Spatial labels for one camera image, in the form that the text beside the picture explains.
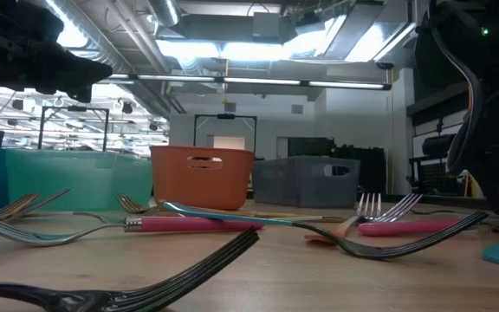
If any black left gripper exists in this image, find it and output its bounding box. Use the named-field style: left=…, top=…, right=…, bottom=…
left=0, top=0, right=114, bottom=104

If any silver fork pink handle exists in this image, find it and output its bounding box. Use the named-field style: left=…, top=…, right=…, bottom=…
left=356, top=211, right=499, bottom=238
left=0, top=187, right=71, bottom=219
left=0, top=207, right=264, bottom=248

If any black pegboard cart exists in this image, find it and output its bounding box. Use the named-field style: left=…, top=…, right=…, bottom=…
left=407, top=133, right=463, bottom=196

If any teal translucent plastic bin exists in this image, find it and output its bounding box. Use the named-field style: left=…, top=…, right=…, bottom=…
left=5, top=149, right=154, bottom=212

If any orange plastic bin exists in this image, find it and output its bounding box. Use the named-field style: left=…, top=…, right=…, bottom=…
left=149, top=145, right=256, bottom=211

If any long ceiling light bar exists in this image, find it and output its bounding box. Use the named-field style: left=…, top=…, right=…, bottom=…
left=106, top=73, right=392, bottom=91

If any grey ceiling unit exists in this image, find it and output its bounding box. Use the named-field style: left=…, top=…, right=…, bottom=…
left=252, top=11, right=283, bottom=41

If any grey translucent plastic bin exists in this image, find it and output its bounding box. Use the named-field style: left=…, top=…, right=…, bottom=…
left=251, top=155, right=362, bottom=209

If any black frame stand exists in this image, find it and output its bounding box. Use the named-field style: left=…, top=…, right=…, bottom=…
left=193, top=113, right=258, bottom=148
left=37, top=105, right=110, bottom=152

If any silver spiral duct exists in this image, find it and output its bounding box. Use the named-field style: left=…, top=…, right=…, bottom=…
left=43, top=0, right=172, bottom=118

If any silver round duct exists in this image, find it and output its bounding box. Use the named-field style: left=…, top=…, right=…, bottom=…
left=145, top=0, right=182, bottom=28

